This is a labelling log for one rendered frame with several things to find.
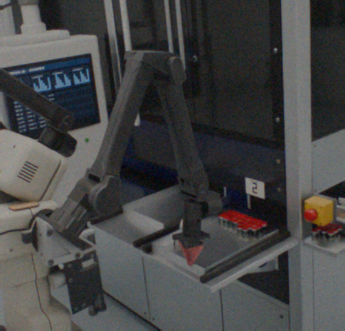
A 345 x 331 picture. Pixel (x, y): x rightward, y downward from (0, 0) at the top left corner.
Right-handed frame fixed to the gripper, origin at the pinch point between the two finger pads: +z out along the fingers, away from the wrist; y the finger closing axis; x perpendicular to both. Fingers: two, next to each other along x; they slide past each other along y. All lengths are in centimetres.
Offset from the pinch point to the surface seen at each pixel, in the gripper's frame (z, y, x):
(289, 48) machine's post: -65, 28, -10
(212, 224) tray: -1.7, 27.8, 19.4
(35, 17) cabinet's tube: -75, -5, 94
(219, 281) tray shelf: 3.0, 2.9, -9.8
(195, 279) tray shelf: 3.7, -1.0, -4.0
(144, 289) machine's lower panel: 55, 49, 86
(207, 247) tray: 0.6, 14.7, 7.8
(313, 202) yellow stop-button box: -17.8, 35.3, -17.5
